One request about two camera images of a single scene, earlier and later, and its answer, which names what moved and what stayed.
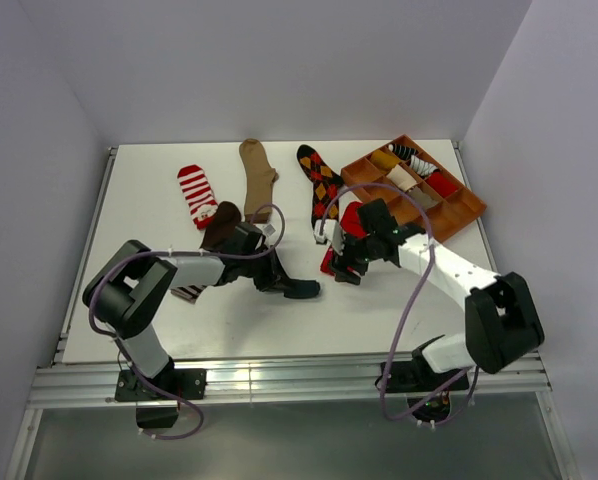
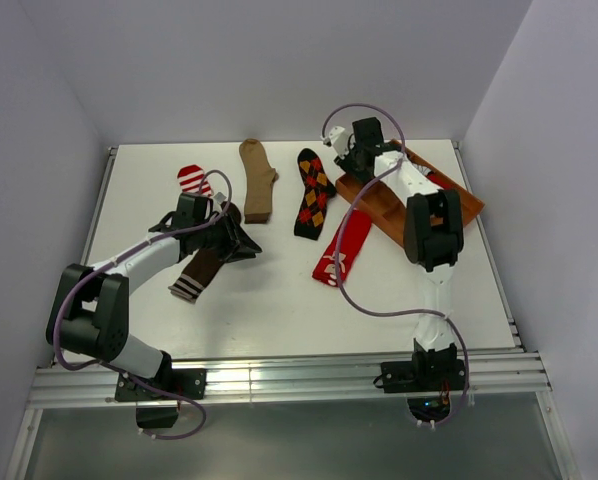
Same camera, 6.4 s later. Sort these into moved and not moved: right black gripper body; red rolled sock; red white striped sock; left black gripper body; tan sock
Moved: right black gripper body; left black gripper body
Not moved: red rolled sock; red white striped sock; tan sock
